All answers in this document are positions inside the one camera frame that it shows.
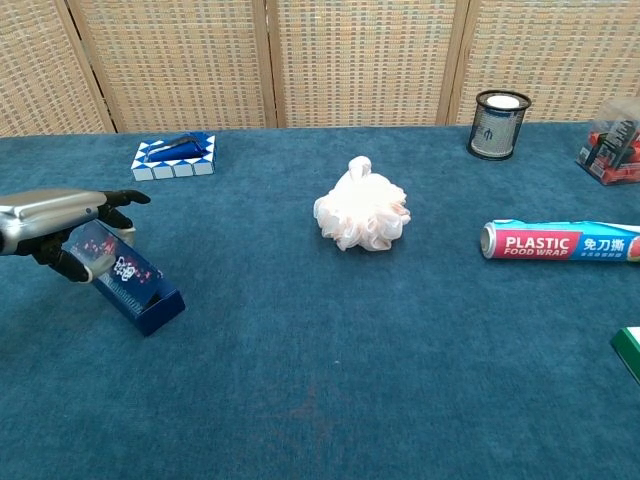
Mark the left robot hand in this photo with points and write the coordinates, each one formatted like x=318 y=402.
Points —
x=50 y=212

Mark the blue glasses case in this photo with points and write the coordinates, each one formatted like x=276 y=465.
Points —
x=150 y=310

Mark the blue white snake puzzle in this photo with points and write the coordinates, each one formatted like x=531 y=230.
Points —
x=172 y=170

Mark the blue stapler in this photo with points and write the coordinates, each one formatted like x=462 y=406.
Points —
x=175 y=150

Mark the blue table carpet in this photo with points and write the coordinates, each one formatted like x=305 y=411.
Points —
x=320 y=360

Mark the white pink bath loofah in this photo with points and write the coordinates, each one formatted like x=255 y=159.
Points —
x=362 y=210

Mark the woven folding screen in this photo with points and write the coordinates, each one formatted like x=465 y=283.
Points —
x=360 y=60

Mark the white bottle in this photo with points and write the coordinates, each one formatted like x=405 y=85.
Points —
x=502 y=102

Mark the black mesh cup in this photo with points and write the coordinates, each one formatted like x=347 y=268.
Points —
x=520 y=125

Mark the plastic food wrap roll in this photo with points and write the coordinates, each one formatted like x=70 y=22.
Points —
x=540 y=244

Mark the clear box red black toy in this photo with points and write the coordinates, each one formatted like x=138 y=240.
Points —
x=615 y=145

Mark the white green product box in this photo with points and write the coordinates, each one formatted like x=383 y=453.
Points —
x=631 y=350

